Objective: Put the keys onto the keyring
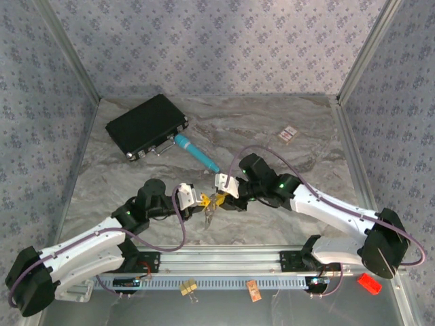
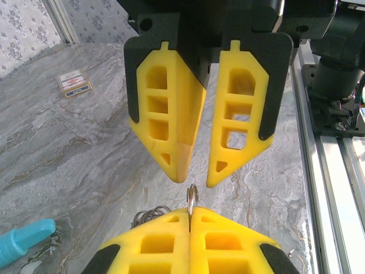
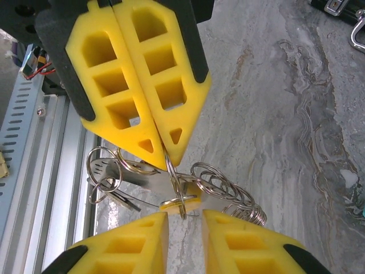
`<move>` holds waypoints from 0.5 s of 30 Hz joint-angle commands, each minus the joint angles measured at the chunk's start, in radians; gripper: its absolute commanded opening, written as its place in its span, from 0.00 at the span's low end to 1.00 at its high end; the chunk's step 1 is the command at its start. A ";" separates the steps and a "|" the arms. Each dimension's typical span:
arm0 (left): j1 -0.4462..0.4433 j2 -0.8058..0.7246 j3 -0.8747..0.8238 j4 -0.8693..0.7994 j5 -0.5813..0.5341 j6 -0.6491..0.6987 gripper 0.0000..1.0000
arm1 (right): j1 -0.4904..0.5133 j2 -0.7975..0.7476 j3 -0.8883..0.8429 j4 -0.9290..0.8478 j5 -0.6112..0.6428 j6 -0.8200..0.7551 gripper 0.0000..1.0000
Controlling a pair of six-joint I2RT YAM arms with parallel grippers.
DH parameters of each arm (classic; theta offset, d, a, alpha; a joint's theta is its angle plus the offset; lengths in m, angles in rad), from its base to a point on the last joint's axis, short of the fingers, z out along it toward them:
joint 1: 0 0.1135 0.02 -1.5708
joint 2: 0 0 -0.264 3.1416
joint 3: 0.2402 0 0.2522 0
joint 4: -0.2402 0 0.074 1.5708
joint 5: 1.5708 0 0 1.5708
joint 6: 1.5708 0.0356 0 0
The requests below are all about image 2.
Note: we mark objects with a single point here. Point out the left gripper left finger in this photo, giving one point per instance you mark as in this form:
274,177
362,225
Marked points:
159,257

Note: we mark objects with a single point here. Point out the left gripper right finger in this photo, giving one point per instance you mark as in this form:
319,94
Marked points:
228,257

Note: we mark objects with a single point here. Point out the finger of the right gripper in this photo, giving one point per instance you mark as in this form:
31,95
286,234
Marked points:
256,85
182,114

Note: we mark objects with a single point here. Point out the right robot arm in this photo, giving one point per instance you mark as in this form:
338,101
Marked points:
336,77

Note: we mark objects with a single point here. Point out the playing card box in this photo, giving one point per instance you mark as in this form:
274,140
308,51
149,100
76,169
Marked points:
74,84

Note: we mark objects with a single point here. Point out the teal marker pen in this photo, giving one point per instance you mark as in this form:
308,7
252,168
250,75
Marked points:
22,239

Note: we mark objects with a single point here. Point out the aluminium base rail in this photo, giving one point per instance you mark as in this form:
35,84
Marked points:
336,199

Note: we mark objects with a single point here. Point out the aluminium frame post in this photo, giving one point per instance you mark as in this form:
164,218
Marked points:
61,20

